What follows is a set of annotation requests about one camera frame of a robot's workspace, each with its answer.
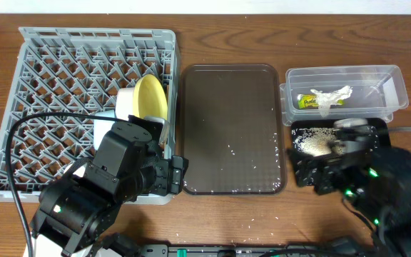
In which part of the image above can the blue bowl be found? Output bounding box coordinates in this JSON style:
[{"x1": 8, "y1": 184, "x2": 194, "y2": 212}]
[{"x1": 93, "y1": 110, "x2": 116, "y2": 151}]

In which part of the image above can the rice and nutshell waste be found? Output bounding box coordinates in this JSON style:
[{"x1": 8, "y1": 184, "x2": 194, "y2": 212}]
[{"x1": 292, "y1": 126, "x2": 377, "y2": 158}]

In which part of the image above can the yellow round plate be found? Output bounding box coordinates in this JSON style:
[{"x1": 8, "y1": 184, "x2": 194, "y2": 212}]
[{"x1": 133, "y1": 74, "x2": 168, "y2": 119}]

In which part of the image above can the black waste bin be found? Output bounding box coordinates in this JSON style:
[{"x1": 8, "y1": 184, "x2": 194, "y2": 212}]
[{"x1": 290, "y1": 118, "x2": 391, "y2": 151}]

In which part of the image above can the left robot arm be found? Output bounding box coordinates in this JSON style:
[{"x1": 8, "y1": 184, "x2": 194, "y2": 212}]
[{"x1": 30, "y1": 116, "x2": 188, "y2": 256}]

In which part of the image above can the white tissue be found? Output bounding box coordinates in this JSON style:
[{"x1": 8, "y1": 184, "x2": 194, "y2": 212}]
[{"x1": 310, "y1": 86, "x2": 352, "y2": 117}]

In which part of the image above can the clear plastic waste bin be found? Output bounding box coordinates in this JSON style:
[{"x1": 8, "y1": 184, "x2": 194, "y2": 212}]
[{"x1": 280, "y1": 65, "x2": 409, "y2": 126}]

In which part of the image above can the white cup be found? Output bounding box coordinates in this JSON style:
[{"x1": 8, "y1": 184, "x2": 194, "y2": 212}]
[{"x1": 63, "y1": 162, "x2": 86, "y2": 178}]

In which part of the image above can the dark brown serving tray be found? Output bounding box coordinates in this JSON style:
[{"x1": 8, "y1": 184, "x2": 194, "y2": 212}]
[{"x1": 178, "y1": 64, "x2": 287, "y2": 196}]

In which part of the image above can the pink bowl with rice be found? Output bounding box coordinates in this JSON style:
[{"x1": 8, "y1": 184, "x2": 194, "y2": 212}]
[{"x1": 115, "y1": 87, "x2": 135, "y2": 120}]

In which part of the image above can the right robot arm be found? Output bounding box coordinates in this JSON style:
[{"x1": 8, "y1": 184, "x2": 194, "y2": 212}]
[{"x1": 287, "y1": 147, "x2": 411, "y2": 256}]

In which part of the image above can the green yellow snack wrapper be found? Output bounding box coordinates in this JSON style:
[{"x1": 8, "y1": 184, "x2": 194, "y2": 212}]
[{"x1": 297, "y1": 94, "x2": 345, "y2": 110}]

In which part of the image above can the grey plastic dish rack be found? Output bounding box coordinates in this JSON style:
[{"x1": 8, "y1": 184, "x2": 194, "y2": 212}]
[{"x1": 0, "y1": 27, "x2": 181, "y2": 203}]

